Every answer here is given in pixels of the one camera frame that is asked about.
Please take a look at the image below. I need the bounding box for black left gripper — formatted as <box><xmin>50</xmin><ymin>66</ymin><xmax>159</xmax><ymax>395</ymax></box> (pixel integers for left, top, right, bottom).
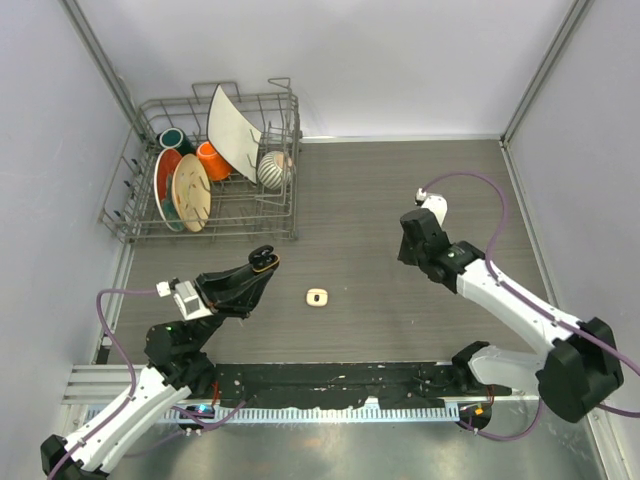
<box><xmin>187</xmin><ymin>259</ymin><xmax>272</xmax><ymax>351</ymax></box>

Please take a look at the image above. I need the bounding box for black earbud charging case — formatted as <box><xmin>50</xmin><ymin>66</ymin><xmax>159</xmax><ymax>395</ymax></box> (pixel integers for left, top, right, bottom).
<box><xmin>248</xmin><ymin>245</ymin><xmax>280</xmax><ymax>274</ymax></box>

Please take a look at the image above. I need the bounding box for beige earbud charging case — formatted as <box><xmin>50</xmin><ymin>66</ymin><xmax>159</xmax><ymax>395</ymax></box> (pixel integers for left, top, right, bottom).
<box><xmin>305</xmin><ymin>288</ymin><xmax>329</xmax><ymax>308</ymax></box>

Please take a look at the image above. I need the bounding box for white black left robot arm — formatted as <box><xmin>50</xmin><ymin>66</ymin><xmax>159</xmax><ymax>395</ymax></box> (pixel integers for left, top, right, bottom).
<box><xmin>40</xmin><ymin>255</ymin><xmax>279</xmax><ymax>479</ymax></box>

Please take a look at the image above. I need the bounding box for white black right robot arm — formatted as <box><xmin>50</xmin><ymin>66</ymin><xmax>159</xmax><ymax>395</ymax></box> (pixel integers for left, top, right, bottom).
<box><xmin>398</xmin><ymin>208</ymin><xmax>624</xmax><ymax>423</ymax></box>

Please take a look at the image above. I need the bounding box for beige speckled round plate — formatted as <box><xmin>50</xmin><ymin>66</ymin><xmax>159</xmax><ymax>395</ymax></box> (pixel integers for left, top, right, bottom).
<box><xmin>171</xmin><ymin>154</ymin><xmax>212</xmax><ymax>233</ymax></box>

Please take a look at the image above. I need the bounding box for orange mug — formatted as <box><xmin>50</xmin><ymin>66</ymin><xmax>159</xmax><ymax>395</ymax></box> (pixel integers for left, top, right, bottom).
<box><xmin>196</xmin><ymin>142</ymin><xmax>233</xmax><ymax>182</ymax></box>

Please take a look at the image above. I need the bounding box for striped black white cup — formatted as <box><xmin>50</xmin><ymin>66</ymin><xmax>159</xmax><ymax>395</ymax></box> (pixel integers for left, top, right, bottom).
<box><xmin>257</xmin><ymin>151</ymin><xmax>293</xmax><ymax>191</ymax></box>

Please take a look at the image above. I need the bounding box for red green round plate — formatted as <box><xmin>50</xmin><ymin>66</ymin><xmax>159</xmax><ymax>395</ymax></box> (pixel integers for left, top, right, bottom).
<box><xmin>153</xmin><ymin>148</ymin><xmax>185</xmax><ymax>232</ymax></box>

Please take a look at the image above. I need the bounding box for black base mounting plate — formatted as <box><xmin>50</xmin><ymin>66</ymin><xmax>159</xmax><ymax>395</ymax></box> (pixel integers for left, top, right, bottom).
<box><xmin>190</xmin><ymin>362</ymin><xmax>512</xmax><ymax>410</ymax></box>

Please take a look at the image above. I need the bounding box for white square plate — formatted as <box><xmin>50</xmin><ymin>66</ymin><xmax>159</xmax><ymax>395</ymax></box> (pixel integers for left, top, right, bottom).
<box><xmin>207</xmin><ymin>84</ymin><xmax>262</xmax><ymax>184</ymax></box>

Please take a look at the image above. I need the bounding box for dark green mug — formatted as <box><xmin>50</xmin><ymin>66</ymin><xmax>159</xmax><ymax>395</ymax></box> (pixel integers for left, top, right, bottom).
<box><xmin>157</xmin><ymin>127</ymin><xmax>196</xmax><ymax>156</ymax></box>

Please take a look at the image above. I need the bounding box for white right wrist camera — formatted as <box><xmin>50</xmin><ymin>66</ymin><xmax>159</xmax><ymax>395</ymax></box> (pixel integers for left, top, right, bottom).
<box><xmin>415</xmin><ymin>188</ymin><xmax>448</xmax><ymax>227</ymax></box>

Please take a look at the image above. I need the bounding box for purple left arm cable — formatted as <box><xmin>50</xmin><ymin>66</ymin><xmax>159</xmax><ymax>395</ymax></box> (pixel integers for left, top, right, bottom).
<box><xmin>47</xmin><ymin>287</ymin><xmax>246</xmax><ymax>480</ymax></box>

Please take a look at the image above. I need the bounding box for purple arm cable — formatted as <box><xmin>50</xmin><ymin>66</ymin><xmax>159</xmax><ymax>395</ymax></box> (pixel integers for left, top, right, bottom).
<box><xmin>47</xmin><ymin>287</ymin><xmax>246</xmax><ymax>480</ymax></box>
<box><xmin>422</xmin><ymin>171</ymin><xmax>640</xmax><ymax>442</ymax></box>

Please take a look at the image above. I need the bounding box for grey wire dish rack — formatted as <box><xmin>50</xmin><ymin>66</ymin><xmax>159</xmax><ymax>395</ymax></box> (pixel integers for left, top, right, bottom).
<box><xmin>98</xmin><ymin>77</ymin><xmax>302</xmax><ymax>243</ymax></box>

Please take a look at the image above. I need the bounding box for aluminium frame rail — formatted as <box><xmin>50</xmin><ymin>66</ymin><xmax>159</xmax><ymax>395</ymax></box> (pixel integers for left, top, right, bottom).
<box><xmin>62</xmin><ymin>365</ymin><xmax>131</xmax><ymax>405</ymax></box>

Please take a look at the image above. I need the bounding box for white slotted cable duct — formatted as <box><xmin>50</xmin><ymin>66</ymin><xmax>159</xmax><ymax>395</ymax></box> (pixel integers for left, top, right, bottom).
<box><xmin>87</xmin><ymin>404</ymin><xmax>460</xmax><ymax>425</ymax></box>

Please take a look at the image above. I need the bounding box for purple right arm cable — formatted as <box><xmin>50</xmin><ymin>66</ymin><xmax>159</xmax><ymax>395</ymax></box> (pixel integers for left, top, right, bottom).
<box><xmin>422</xmin><ymin>171</ymin><xmax>640</xmax><ymax>442</ymax></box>

